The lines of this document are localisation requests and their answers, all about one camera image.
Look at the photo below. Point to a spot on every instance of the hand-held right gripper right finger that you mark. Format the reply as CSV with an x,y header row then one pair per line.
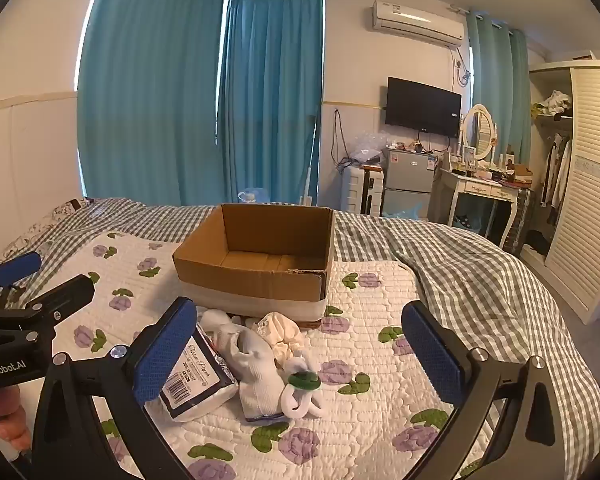
x,y
432,355

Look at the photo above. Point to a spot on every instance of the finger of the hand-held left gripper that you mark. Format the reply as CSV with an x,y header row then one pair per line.
x,y
17,266
67,295

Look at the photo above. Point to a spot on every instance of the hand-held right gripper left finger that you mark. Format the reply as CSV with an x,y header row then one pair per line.
x,y
165,350

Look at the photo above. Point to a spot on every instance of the tissue paper pack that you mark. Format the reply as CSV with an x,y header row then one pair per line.
x,y
200,385

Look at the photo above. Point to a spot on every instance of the cardboard box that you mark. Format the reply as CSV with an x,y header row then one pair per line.
x,y
250,280

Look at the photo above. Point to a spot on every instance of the cream ruffled cloth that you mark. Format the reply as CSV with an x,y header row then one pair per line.
x,y
287,335

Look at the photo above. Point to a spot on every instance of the white sock with green clip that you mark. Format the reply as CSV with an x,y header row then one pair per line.
x,y
300,402

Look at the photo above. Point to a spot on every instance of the person's left hand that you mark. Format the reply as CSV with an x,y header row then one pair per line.
x,y
7,405

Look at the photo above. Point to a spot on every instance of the brown patterned bed sheet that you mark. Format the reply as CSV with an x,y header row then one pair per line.
x,y
70,207

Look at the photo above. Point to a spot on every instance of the floral quilted mat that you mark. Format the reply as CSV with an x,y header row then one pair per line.
x,y
380,435

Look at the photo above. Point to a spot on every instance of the blue basket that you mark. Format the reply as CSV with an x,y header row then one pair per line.
x,y
466,222

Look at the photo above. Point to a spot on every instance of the blue plastic bag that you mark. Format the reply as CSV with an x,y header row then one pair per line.
x,y
405,212

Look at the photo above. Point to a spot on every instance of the dark clothes pile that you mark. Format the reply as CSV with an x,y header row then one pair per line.
x,y
537,242

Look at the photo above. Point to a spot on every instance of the dark suitcase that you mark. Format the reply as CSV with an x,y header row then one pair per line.
x,y
522,220

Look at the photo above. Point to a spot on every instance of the white dressing table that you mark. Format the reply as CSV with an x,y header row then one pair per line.
x,y
475,190

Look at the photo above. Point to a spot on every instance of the large water bottle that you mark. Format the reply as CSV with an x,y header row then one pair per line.
x,y
252,196

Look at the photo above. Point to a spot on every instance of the grey small fridge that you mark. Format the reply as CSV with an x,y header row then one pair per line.
x,y
407,175

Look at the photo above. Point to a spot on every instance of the white suitcase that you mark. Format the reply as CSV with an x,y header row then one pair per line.
x,y
352,190

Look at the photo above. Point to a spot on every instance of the clear plastic bag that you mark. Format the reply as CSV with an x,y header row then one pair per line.
x,y
367,147

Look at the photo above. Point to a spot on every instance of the hanging clothes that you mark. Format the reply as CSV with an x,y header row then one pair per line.
x,y
557,170

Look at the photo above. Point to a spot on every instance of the wide teal curtain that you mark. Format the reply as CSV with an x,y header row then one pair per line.
x,y
150,85

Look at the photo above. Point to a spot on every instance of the white slatted wardrobe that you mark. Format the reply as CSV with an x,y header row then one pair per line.
x,y
587,185

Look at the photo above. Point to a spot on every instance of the white flat mop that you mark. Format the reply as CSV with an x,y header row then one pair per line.
x,y
310,160

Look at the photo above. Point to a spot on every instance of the white oval mirror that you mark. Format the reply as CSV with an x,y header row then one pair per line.
x,y
480,127

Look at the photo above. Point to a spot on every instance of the narrow teal curtain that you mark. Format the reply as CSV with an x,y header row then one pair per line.
x,y
500,90

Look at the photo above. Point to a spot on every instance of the white clothes on shelf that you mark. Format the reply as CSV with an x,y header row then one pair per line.
x,y
555,102

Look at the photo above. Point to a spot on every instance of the white air conditioner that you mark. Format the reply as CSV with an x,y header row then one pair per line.
x,y
417,22

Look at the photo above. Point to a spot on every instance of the small photo frame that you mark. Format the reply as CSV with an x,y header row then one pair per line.
x,y
468,153

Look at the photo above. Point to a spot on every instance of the black wall television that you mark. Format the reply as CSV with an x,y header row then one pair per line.
x,y
422,105

